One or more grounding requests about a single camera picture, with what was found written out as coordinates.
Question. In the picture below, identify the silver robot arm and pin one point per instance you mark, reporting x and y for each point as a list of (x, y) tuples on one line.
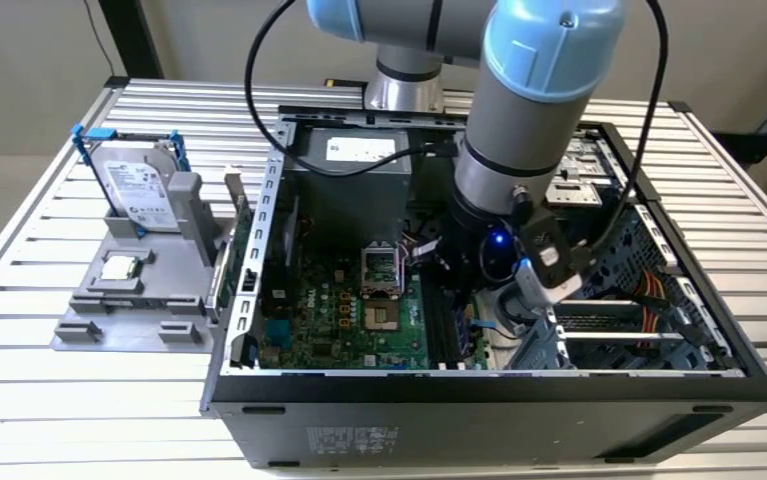
[(537, 125)]

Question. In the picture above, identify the black RAM slot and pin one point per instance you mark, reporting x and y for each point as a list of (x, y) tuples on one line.
[(436, 335), (461, 366)]

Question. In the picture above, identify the blue data plug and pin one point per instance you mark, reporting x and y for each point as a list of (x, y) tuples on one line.
[(484, 322)]

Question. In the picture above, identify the CPU socket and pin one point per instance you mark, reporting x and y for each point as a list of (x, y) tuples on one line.
[(384, 316)]

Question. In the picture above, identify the grey power supply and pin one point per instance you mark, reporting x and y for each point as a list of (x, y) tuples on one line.
[(350, 215)]

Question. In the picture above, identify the silver optical drive cage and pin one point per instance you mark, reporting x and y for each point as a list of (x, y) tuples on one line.
[(580, 195)]

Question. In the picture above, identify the green motherboard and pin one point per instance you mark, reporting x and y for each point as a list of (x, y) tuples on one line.
[(390, 350)]

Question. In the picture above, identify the silver disk bay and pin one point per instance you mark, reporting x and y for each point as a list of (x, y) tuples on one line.
[(610, 320)]

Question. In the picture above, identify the black case fan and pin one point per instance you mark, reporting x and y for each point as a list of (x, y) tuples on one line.
[(286, 240)]

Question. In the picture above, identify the green graphics card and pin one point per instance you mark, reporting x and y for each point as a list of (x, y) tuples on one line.
[(242, 225)]

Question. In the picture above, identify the black PC case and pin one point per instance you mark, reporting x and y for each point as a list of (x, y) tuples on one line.
[(424, 430)]

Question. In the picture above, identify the hard disk in blue carrier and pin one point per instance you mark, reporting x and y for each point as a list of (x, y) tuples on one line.
[(133, 190)]

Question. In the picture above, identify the silver CPU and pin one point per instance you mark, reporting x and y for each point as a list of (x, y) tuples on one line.
[(118, 270)]

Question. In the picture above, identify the grey parts rack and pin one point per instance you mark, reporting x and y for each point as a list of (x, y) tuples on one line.
[(130, 332)]

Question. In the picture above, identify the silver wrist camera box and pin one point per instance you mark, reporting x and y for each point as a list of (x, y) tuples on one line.
[(544, 290)]

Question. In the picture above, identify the black metal stand post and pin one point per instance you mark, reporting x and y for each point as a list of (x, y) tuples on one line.
[(137, 45)]

